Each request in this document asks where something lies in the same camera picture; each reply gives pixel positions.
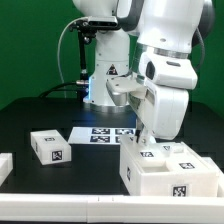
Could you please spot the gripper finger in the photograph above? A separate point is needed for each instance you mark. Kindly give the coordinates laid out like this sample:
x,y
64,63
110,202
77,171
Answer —
x,y
147,138
139,128

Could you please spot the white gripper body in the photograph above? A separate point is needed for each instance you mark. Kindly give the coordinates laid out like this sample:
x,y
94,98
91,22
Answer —
x,y
161,109

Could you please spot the white door panel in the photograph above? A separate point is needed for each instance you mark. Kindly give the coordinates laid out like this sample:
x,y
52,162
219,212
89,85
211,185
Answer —
x,y
179,157
151,155

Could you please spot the white cabinet body box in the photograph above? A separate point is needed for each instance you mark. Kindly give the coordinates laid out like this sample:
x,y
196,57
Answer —
x,y
159,181

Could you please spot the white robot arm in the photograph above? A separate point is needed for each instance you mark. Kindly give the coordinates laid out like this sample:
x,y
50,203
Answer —
x,y
164,27

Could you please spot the white base tag sheet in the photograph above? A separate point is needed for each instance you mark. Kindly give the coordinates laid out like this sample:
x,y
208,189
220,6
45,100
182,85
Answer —
x,y
98,135

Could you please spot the small white tagged box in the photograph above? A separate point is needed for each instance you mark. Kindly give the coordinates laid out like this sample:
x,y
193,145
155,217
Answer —
x,y
50,147

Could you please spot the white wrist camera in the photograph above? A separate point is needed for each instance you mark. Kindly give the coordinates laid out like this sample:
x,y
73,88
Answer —
x,y
167,71

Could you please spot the white right fence rail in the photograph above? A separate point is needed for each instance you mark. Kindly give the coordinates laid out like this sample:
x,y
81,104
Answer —
x,y
220,191

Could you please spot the white fence rail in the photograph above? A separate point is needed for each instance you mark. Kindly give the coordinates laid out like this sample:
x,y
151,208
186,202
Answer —
x,y
220,191
118,209
6,166

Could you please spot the black camera on stand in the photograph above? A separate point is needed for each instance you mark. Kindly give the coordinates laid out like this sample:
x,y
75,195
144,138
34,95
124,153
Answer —
x,y
85,28

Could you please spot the white left fence rail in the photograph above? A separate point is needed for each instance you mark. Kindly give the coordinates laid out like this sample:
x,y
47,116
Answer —
x,y
6,166

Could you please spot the white front fence rail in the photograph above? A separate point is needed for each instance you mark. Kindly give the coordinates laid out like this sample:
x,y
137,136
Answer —
x,y
118,209

